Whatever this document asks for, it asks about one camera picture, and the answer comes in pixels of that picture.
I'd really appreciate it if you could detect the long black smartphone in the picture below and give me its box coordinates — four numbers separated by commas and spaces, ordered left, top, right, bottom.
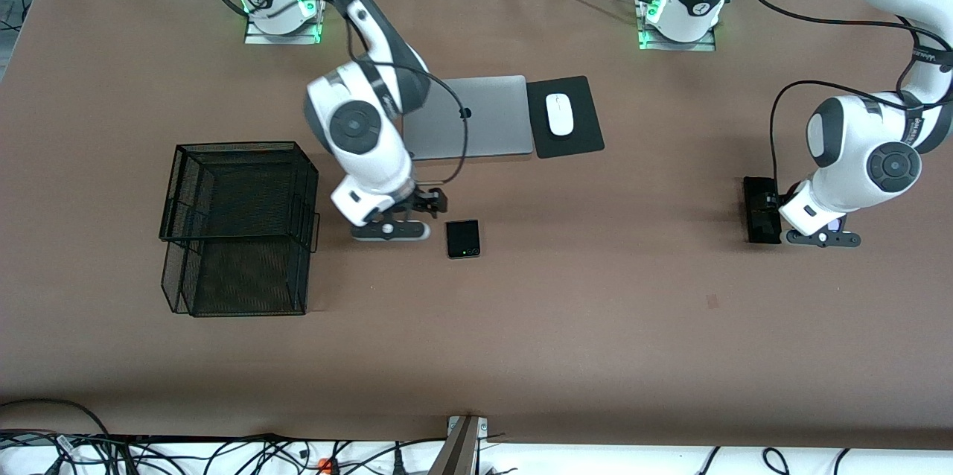
742, 176, 784, 245

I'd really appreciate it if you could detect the small black flip phone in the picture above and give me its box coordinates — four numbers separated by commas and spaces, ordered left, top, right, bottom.
445, 219, 482, 261

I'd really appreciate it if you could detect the silver laptop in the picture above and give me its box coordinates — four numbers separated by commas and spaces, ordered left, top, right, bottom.
402, 75, 535, 162

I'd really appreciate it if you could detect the white computer mouse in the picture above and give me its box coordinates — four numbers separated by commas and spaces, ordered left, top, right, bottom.
546, 93, 575, 137

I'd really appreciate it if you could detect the black mouse pad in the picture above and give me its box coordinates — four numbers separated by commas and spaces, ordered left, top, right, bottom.
526, 75, 605, 159

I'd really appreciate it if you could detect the black mesh desk organizer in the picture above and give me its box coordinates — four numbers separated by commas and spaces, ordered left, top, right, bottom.
160, 141, 321, 318

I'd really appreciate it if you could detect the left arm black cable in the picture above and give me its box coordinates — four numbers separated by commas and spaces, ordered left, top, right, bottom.
730, 0, 953, 197

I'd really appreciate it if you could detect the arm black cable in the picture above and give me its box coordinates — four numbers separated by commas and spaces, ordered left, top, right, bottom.
730, 0, 953, 197
170, 0, 470, 187

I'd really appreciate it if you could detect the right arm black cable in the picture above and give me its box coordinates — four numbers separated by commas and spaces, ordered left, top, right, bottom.
170, 0, 470, 187

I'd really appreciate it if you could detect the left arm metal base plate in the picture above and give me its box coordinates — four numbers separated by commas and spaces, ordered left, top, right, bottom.
638, 25, 718, 53

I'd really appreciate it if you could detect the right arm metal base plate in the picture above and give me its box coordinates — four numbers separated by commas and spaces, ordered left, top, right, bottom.
244, 13, 323, 45

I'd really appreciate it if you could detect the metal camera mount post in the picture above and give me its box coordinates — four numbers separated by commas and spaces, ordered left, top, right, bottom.
430, 415, 490, 475

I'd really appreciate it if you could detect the thick looped black cable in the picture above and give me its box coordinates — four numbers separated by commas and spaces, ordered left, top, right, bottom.
0, 399, 112, 475

